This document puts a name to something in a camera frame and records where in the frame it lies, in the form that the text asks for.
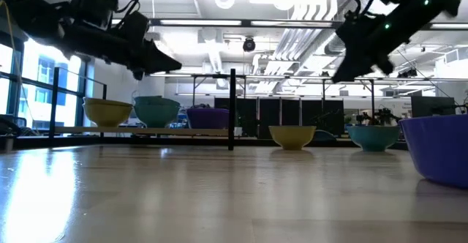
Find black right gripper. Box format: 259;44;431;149
332;12;394;82

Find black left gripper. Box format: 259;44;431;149
72;10;183;75

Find yellow patterned mini bowl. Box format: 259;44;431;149
83;97;133;108
268;125;317;152
83;102;134;128

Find black track spotlight pair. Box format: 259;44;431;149
397;68;418;79

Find long white light strip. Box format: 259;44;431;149
159;18;243;27
250;19;334;28

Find dark computer monitor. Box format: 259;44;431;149
410;95;456;119

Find black partition panels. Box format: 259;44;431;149
214;97;345;138

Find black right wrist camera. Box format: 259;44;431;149
375;60;395;76

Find black aluminium table frame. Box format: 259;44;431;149
0;66;409;152

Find black vertical frame post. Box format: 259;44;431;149
227;68;237;152

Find black ceiling camera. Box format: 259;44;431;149
242;37;257;53

